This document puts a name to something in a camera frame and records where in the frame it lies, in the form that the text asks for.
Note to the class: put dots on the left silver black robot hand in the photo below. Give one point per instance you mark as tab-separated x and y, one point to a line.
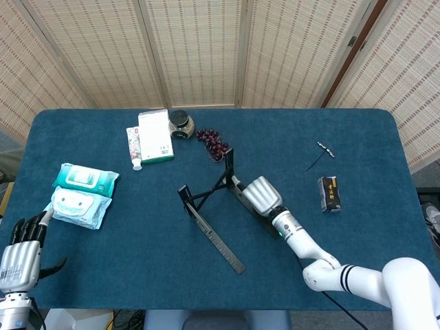
20	266

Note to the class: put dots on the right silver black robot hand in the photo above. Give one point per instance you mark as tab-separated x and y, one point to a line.
263	196

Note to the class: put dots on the black folding laptop stand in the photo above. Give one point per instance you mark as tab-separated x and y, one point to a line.
230	165

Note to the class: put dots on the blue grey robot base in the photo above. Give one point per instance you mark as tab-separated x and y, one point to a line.
216	321

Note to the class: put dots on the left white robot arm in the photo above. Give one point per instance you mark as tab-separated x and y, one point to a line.
13	313

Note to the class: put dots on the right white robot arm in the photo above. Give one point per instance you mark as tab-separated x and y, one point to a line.
309	244

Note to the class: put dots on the black box gold lettering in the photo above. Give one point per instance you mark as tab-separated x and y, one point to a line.
330	194

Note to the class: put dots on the dark red grape bunch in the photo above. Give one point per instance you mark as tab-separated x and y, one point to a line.
213	142

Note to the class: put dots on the white box under table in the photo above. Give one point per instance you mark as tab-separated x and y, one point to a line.
79	321

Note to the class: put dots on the light blue wet wipes pack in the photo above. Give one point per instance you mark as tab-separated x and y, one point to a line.
79	206

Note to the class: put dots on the glass jar black lid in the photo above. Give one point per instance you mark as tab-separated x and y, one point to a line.
180	125

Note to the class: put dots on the teal wet wipes pack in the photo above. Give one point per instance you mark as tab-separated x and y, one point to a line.
86	178

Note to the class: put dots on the blue table cloth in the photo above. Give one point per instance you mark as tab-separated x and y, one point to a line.
137	240

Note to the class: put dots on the white green cardboard box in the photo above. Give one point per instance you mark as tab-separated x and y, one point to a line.
154	137

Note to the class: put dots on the small white bottle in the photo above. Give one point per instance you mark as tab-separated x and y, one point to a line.
134	144

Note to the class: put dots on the bamboo folding screen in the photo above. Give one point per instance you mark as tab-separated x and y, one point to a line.
192	51

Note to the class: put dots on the grey sneaker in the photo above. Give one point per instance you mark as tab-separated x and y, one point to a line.
433	220

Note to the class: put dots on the metal screen hinge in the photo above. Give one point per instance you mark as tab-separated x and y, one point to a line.
351	42

